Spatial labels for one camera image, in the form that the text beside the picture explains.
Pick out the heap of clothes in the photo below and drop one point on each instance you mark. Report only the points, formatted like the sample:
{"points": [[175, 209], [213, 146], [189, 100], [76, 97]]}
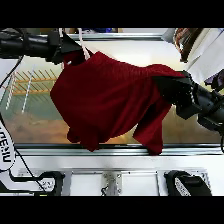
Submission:
{"points": [[203, 50]]}

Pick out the dark red long-sleeved shirt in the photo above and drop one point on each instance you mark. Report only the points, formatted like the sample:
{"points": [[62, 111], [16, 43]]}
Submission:
{"points": [[110, 96]]}

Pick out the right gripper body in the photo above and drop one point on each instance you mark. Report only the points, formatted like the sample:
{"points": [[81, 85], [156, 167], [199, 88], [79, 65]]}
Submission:
{"points": [[180, 91]]}

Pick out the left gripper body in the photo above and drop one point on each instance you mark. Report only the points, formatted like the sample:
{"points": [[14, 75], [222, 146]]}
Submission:
{"points": [[58, 46]]}

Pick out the silver frame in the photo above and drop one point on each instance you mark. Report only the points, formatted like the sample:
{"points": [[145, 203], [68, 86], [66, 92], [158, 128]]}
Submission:
{"points": [[113, 156]]}

